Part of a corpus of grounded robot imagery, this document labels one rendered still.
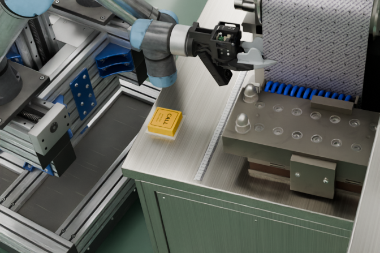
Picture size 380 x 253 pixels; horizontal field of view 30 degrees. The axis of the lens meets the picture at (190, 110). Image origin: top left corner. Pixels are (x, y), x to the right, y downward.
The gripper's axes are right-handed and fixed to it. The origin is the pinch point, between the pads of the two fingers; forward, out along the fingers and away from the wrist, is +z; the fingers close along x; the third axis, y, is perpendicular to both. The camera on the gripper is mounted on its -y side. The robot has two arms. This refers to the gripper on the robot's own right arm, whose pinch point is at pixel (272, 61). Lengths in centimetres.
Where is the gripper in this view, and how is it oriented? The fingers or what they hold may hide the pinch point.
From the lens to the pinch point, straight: 169.0
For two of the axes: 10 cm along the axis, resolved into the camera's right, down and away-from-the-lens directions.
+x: 3.4, -7.2, 6.1
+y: -1.1, -6.7, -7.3
